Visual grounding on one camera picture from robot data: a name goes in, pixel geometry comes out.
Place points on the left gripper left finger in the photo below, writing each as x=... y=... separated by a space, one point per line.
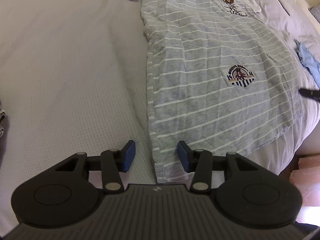
x=111 y=163

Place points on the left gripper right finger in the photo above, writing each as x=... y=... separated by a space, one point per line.
x=202 y=163

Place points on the dark grey garment at edge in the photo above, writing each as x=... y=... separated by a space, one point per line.
x=2 y=118

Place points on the white storage bag with zipper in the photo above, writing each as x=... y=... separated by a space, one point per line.
x=292 y=20

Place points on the grey white striped shirt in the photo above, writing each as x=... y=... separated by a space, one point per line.
x=218 y=78

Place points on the light blue cloth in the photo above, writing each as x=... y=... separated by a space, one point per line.
x=308 y=61

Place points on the light grey bed sheet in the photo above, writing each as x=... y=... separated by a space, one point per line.
x=74 y=79

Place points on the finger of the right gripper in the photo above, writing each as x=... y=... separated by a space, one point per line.
x=311 y=94

